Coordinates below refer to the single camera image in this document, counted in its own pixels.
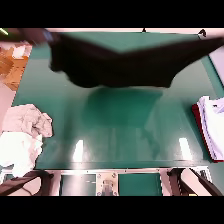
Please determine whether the dark brown shirt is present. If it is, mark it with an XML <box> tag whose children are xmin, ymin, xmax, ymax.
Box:
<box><xmin>49</xmin><ymin>32</ymin><xmax>224</xmax><ymax>90</ymax></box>

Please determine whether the folded white garment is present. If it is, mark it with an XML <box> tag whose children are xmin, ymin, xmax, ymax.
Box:
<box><xmin>196</xmin><ymin>95</ymin><xmax>224</xmax><ymax>162</ymax></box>

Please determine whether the silver frame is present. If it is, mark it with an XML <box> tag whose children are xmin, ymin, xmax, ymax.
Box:
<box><xmin>0</xmin><ymin>165</ymin><xmax>224</xmax><ymax>197</ymax></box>

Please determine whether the beige garment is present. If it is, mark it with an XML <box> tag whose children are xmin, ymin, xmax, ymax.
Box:
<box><xmin>1</xmin><ymin>103</ymin><xmax>55</xmax><ymax>139</ymax></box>

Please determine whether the brown cardboard box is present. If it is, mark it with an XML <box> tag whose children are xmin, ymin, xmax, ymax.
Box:
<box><xmin>0</xmin><ymin>44</ymin><xmax>33</xmax><ymax>92</ymax></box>

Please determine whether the folded red garment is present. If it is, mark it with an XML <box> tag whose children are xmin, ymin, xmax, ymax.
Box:
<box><xmin>191</xmin><ymin>102</ymin><xmax>224</xmax><ymax>164</ymax></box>

